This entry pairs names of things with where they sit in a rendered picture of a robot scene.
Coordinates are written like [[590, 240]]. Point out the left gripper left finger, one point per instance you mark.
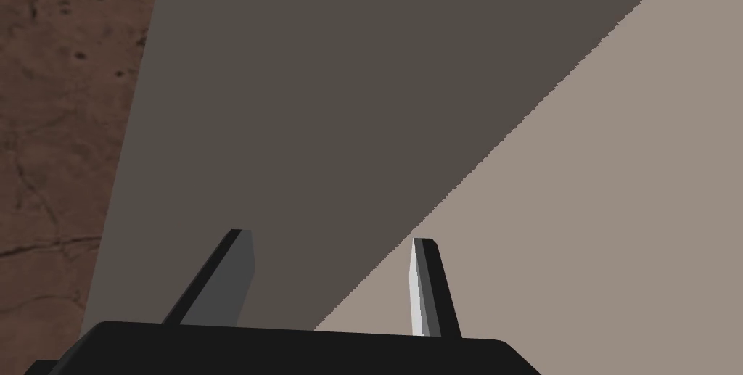
[[220, 288]]

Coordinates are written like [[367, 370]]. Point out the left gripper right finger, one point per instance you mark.
[[432, 299]]

